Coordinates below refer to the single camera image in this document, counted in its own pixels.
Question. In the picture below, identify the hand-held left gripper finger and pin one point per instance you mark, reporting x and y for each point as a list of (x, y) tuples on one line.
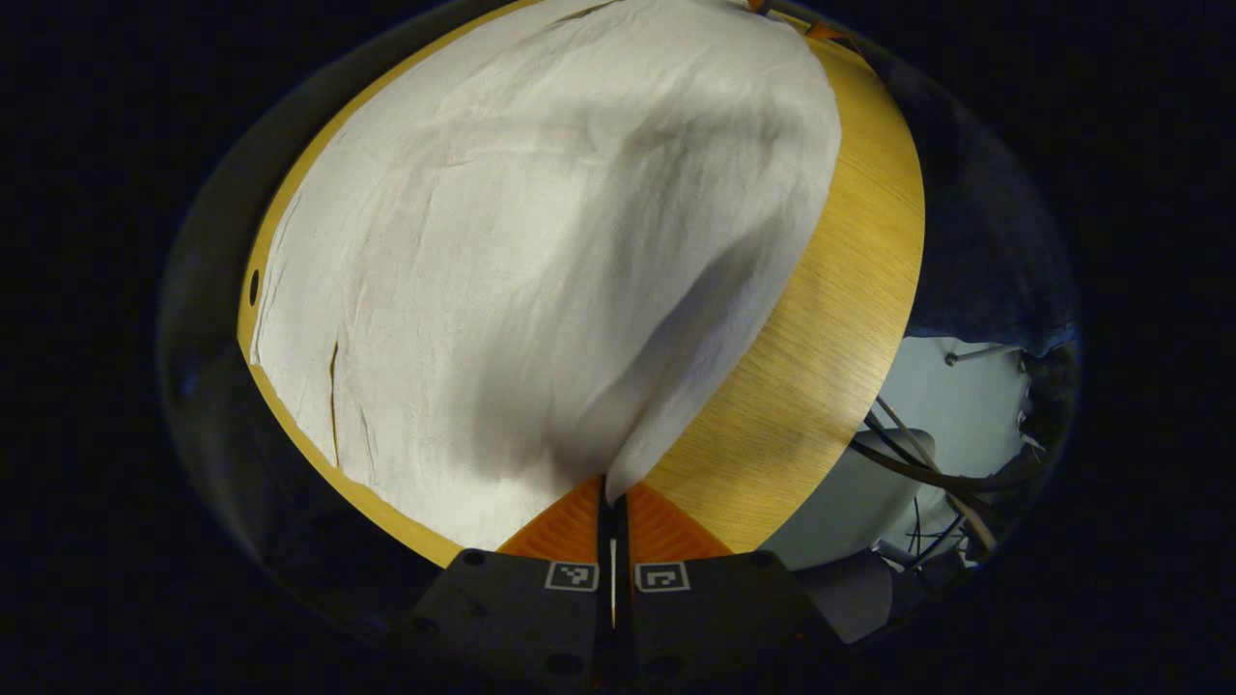
[(621, 541), (605, 541)]

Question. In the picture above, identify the thin metal rod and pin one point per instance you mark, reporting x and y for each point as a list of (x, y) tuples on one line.
[(980, 353)]

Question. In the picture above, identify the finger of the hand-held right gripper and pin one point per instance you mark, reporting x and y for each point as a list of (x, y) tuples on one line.
[(828, 33)]

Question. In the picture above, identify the white jeans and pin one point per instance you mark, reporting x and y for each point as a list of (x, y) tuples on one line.
[(541, 251)]

